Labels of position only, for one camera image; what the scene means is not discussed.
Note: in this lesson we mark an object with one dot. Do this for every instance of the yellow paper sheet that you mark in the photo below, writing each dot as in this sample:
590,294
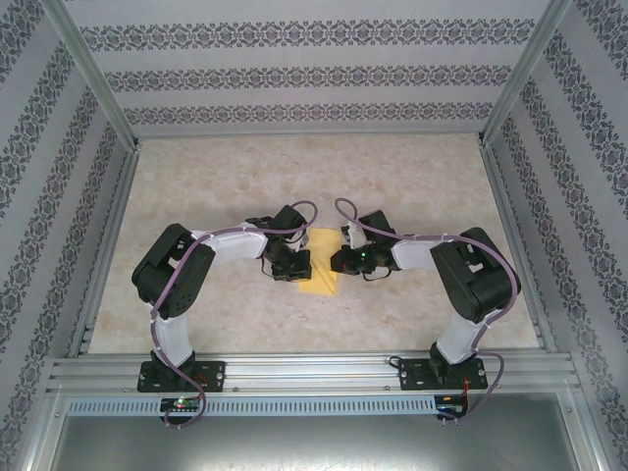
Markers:
321,255

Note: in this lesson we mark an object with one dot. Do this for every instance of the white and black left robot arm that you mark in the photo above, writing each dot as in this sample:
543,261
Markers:
174,338

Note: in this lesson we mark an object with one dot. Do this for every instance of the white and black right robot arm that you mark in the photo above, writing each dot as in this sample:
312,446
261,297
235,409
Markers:
461,338

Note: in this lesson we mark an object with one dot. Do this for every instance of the grey sheet metal panel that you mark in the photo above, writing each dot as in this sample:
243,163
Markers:
314,446

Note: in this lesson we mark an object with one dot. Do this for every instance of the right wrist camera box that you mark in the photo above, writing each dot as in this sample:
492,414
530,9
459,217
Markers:
354,236

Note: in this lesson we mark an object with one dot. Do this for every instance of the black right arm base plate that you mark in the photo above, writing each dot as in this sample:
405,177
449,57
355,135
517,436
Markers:
409,375

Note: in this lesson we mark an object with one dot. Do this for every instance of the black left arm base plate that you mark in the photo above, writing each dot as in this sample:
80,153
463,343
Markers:
213,375

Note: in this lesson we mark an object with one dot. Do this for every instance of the aluminium frame post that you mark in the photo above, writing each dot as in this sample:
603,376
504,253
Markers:
525,68
589,432
93,78
36,432

